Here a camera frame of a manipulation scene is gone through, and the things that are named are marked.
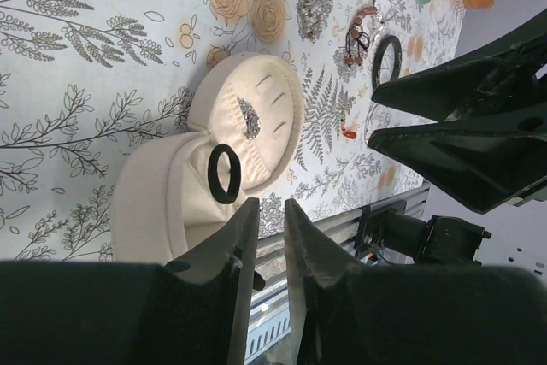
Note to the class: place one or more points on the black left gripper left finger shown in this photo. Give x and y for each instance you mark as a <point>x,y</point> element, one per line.
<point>193,310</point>

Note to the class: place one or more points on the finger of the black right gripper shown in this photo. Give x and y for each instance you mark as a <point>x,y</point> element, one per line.
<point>481,162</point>
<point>498,77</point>

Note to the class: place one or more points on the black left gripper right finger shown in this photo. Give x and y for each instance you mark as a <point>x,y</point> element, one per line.
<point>345,312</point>

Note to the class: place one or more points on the beige round jewelry case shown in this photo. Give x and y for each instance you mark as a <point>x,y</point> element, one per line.
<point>244,127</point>

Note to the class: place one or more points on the small red earring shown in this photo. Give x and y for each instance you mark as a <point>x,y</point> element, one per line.
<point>346,131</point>

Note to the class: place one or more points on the floral patterned table mat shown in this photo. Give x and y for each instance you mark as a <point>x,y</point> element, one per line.
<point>86,82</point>

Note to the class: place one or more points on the aluminium front rail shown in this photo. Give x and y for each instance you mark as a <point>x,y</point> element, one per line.
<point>269,329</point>

